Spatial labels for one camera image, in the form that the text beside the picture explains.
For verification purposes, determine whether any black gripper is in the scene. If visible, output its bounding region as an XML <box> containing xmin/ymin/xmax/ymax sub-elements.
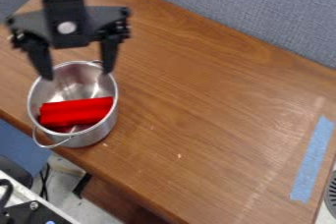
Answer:
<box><xmin>5</xmin><ymin>6</ymin><xmax>130</xmax><ymax>81</ymax></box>

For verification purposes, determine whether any stainless steel pot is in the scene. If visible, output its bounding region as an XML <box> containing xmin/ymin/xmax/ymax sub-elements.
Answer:
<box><xmin>26</xmin><ymin>60</ymin><xmax>119</xmax><ymax>149</ymax></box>

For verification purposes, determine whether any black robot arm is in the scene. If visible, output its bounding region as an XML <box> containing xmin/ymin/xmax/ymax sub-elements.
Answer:
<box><xmin>5</xmin><ymin>0</ymin><xmax>130</xmax><ymax>81</ymax></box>

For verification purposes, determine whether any red block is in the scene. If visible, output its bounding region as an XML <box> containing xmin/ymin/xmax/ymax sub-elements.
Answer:
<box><xmin>39</xmin><ymin>96</ymin><xmax>114</xmax><ymax>128</ymax></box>

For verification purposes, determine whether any blue tape strip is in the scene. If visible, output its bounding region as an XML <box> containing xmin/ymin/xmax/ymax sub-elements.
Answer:
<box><xmin>290</xmin><ymin>116</ymin><xmax>336</xmax><ymax>203</ymax></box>

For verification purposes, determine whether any black table leg bracket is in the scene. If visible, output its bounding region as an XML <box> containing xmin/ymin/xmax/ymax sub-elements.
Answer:
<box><xmin>71</xmin><ymin>173</ymin><xmax>91</xmax><ymax>198</ymax></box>

